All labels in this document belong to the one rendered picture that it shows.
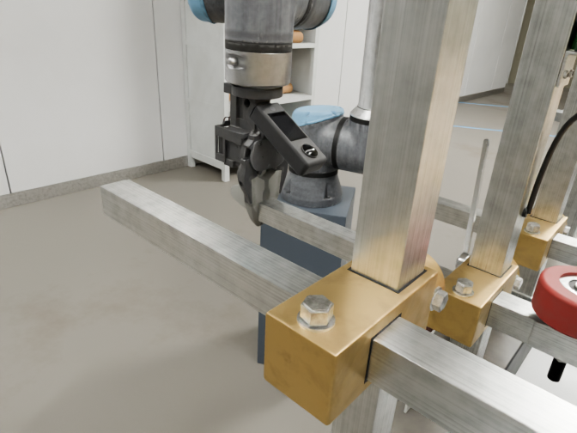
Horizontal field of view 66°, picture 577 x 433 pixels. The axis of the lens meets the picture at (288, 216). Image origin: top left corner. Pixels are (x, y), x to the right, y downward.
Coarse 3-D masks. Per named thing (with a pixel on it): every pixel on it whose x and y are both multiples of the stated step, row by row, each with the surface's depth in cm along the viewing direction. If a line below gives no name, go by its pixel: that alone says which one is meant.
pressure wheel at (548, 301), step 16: (544, 272) 43; (560, 272) 43; (576, 272) 43; (544, 288) 41; (560, 288) 40; (576, 288) 41; (544, 304) 41; (560, 304) 39; (576, 304) 38; (544, 320) 41; (560, 320) 40; (576, 320) 39; (576, 336) 39; (560, 368) 44
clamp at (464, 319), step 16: (464, 272) 49; (480, 272) 49; (512, 272) 50; (448, 288) 46; (480, 288) 47; (496, 288) 47; (512, 288) 52; (448, 304) 46; (464, 304) 44; (480, 304) 44; (432, 320) 48; (448, 320) 46; (464, 320) 45; (480, 320) 45; (448, 336) 47; (464, 336) 46
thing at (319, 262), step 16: (352, 192) 143; (304, 208) 130; (320, 208) 131; (336, 208) 131; (352, 208) 146; (272, 240) 134; (288, 240) 133; (288, 256) 135; (304, 256) 134; (320, 256) 133; (336, 256) 131; (320, 272) 135
